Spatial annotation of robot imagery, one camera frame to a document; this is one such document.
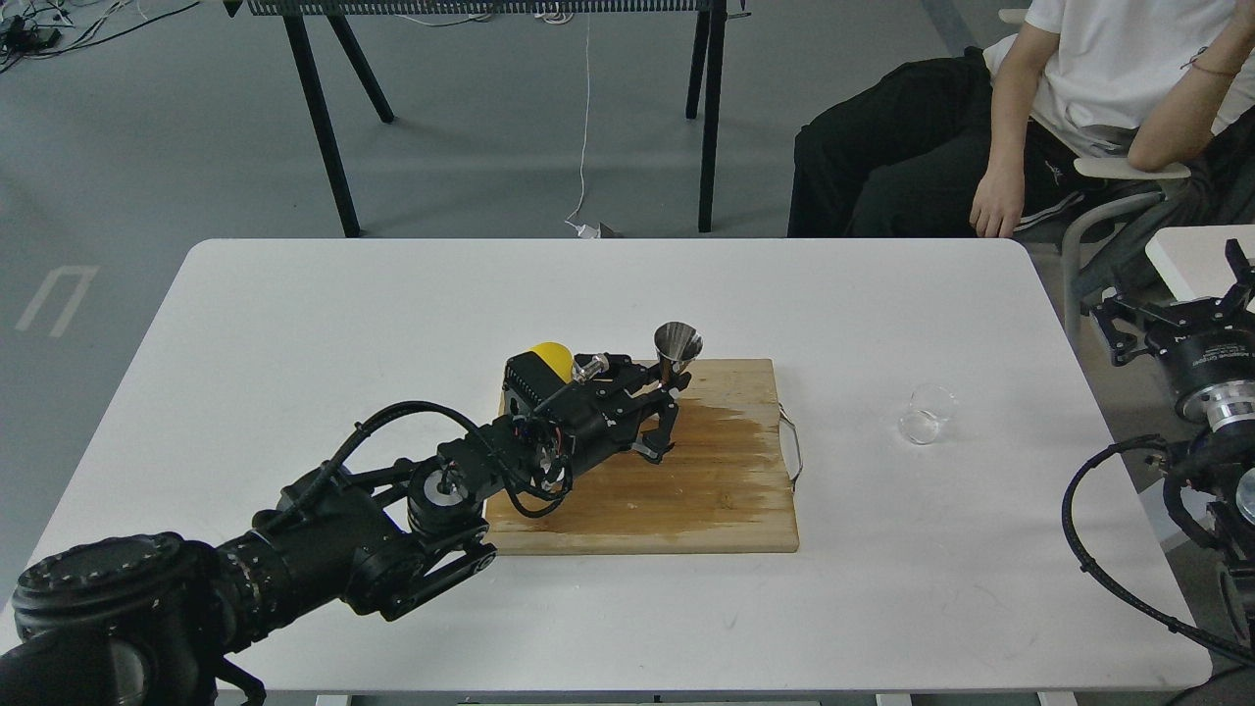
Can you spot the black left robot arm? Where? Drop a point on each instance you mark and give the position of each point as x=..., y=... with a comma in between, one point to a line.
x=391, y=521

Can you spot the black metal table frame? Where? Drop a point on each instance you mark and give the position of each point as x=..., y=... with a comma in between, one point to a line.
x=468, y=88

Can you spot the steel double jigger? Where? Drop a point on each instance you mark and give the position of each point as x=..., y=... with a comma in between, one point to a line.
x=676, y=345

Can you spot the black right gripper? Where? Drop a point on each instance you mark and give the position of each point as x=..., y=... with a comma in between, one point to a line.
x=1208, y=367

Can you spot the seated person white shirt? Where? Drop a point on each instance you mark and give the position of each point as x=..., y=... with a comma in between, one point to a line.
x=1154, y=82

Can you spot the clear glass cup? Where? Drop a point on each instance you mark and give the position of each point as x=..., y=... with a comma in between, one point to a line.
x=930, y=409

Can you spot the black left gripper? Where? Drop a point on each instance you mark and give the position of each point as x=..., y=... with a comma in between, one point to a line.
x=552, y=427

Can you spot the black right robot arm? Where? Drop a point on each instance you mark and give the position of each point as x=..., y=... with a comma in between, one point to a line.
x=1207, y=494

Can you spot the wooden cutting board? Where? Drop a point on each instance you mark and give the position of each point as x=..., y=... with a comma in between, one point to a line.
x=723, y=489

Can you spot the person right hand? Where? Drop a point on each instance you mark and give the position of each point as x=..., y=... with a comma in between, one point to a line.
x=999, y=202

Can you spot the yellow lemon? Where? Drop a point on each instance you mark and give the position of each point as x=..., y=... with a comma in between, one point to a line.
x=557, y=357

